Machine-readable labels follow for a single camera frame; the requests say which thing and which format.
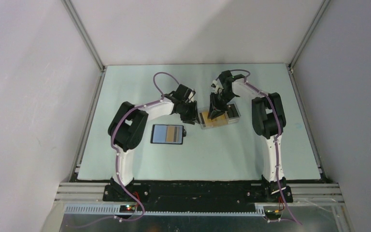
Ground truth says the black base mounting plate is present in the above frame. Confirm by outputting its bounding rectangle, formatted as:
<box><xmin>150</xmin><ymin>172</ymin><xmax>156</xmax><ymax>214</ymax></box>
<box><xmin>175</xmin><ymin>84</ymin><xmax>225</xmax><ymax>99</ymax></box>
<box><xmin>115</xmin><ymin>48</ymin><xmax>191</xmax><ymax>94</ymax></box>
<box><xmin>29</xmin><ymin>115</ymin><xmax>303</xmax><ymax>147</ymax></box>
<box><xmin>102</xmin><ymin>179</ymin><xmax>293</xmax><ymax>213</ymax></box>

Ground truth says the right aluminium frame post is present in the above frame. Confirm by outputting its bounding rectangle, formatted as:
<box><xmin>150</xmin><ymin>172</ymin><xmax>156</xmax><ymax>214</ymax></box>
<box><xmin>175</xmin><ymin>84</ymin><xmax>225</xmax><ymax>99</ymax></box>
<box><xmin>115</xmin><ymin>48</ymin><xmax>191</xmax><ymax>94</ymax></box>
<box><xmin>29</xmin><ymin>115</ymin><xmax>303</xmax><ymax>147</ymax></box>
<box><xmin>287</xmin><ymin>0</ymin><xmax>332</xmax><ymax>70</ymax></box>

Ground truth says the aluminium frame post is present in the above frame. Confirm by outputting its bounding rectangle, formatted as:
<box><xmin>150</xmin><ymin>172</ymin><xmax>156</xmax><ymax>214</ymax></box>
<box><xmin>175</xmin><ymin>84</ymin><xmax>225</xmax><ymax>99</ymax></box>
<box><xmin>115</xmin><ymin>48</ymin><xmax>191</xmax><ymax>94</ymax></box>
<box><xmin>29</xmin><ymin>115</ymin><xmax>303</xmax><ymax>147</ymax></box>
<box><xmin>60</xmin><ymin>0</ymin><xmax>106</xmax><ymax>72</ymax></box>
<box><xmin>287</xmin><ymin>0</ymin><xmax>332</xmax><ymax>70</ymax></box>

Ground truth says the left controller board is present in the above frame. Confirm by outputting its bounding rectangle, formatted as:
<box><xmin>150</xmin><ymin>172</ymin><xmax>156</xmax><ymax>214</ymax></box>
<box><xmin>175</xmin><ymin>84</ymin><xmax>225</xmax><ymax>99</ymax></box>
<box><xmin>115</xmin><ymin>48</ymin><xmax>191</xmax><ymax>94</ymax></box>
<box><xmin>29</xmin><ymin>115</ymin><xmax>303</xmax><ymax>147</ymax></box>
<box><xmin>119</xmin><ymin>204</ymin><xmax>137</xmax><ymax>214</ymax></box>

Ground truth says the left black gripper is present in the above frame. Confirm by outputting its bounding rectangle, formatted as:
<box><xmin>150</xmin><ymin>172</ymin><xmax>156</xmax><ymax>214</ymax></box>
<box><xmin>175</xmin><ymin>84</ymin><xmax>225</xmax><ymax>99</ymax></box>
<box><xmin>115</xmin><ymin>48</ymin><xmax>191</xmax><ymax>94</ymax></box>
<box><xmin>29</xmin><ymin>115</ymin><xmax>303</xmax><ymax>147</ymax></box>
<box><xmin>180</xmin><ymin>100</ymin><xmax>201</xmax><ymax>126</ymax></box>

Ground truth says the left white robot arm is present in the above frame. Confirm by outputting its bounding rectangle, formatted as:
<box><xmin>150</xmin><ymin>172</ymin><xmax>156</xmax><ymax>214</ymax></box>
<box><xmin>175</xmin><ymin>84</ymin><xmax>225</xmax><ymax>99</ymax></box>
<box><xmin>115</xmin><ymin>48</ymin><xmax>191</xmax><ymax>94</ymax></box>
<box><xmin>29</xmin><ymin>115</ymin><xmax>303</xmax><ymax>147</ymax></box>
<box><xmin>108</xmin><ymin>84</ymin><xmax>199</xmax><ymax>201</ymax></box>

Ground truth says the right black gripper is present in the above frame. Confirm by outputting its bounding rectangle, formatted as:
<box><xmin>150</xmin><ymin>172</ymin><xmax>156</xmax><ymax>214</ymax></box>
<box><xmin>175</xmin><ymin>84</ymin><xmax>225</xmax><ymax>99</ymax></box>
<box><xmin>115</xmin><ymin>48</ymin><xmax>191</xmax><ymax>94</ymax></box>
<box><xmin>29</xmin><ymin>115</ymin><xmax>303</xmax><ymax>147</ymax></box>
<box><xmin>207</xmin><ymin>90</ymin><xmax>236</xmax><ymax>120</ymax></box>

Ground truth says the controller board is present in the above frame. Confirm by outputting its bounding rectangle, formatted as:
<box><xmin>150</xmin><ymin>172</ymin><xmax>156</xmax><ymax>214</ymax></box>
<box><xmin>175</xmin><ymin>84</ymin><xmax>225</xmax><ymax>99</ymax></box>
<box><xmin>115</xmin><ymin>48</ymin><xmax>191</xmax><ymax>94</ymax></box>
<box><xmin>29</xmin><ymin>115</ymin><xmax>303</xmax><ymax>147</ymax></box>
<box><xmin>264</xmin><ymin>209</ymin><xmax>283</xmax><ymax>223</ymax></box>
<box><xmin>119</xmin><ymin>204</ymin><xmax>137</xmax><ymax>214</ymax></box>

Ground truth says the black card holder wallet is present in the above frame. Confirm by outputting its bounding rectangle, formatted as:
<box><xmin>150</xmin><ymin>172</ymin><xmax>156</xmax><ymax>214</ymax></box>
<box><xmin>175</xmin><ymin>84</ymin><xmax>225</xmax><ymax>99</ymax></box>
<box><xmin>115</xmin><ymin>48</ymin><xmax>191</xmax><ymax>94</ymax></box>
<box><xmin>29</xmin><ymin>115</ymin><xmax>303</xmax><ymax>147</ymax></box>
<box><xmin>150</xmin><ymin>124</ymin><xmax>187</xmax><ymax>145</ymax></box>

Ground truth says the left aluminium frame post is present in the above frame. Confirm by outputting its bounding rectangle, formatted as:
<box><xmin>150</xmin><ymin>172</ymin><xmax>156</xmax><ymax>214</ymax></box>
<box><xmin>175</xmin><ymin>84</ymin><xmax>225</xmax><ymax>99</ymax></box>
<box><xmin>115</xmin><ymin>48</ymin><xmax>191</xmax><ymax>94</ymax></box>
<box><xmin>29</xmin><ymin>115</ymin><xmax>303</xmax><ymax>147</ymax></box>
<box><xmin>60</xmin><ymin>0</ymin><xmax>106</xmax><ymax>72</ymax></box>

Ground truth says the orange credit card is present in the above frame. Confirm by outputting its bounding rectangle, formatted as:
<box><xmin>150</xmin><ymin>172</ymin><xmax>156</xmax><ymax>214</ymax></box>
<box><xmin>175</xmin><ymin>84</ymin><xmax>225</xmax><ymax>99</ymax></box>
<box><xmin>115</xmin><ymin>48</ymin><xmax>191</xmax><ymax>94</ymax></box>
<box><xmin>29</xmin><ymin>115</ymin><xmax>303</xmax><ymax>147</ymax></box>
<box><xmin>199</xmin><ymin>110</ymin><xmax>228</xmax><ymax>129</ymax></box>
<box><xmin>165</xmin><ymin>125</ymin><xmax>182</xmax><ymax>144</ymax></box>

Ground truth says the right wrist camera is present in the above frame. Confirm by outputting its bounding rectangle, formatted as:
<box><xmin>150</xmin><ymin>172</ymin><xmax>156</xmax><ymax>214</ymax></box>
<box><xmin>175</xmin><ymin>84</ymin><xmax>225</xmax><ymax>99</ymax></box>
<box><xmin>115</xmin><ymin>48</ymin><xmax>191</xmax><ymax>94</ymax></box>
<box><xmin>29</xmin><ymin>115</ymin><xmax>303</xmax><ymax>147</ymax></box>
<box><xmin>211</xmin><ymin>81</ymin><xmax>220</xmax><ymax>89</ymax></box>

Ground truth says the clear plastic card tray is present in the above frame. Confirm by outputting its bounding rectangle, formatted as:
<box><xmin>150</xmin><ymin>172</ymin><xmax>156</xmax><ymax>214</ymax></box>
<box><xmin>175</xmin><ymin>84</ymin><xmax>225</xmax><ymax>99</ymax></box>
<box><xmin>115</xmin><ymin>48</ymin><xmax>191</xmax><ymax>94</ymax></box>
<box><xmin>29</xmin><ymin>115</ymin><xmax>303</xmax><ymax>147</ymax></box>
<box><xmin>198</xmin><ymin>102</ymin><xmax>241</xmax><ymax>130</ymax></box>

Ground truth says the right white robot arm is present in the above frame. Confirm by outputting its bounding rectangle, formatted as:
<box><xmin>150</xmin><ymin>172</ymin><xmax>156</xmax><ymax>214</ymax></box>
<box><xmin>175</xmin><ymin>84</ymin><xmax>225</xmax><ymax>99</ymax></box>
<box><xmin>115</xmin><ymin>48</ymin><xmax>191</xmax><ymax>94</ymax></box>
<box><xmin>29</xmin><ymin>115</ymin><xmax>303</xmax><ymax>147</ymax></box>
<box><xmin>208</xmin><ymin>70</ymin><xmax>286</xmax><ymax>202</ymax></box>

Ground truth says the black credit card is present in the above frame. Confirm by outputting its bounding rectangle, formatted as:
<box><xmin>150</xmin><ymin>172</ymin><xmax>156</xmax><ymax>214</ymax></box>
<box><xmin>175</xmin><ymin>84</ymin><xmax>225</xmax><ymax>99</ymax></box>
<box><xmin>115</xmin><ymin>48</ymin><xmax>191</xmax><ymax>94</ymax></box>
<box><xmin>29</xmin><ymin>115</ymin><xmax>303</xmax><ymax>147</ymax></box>
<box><xmin>228</xmin><ymin>103</ymin><xmax>241</xmax><ymax>121</ymax></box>

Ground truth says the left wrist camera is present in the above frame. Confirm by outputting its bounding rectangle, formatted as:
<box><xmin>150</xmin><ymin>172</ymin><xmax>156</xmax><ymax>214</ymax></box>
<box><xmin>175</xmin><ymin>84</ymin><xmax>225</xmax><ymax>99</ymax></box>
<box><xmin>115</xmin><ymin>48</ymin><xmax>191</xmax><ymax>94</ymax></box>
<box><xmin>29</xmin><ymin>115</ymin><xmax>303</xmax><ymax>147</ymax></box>
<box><xmin>187</xmin><ymin>90</ymin><xmax>196</xmax><ymax>102</ymax></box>

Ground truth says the right controller board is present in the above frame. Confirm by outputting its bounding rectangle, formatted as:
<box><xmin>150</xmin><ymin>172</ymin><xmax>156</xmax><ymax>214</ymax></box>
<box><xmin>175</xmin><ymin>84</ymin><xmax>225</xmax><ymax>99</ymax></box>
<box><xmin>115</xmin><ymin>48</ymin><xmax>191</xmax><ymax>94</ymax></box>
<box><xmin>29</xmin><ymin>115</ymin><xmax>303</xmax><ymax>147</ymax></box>
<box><xmin>264</xmin><ymin>209</ymin><xmax>283</xmax><ymax>223</ymax></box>

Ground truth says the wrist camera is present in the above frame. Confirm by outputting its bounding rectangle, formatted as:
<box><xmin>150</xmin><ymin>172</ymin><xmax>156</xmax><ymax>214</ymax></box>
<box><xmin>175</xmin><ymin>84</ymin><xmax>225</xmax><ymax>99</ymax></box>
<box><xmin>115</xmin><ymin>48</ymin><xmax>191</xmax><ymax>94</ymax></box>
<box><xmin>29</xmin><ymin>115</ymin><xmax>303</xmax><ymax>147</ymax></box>
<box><xmin>187</xmin><ymin>90</ymin><xmax>196</xmax><ymax>102</ymax></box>
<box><xmin>211</xmin><ymin>81</ymin><xmax>220</xmax><ymax>89</ymax></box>

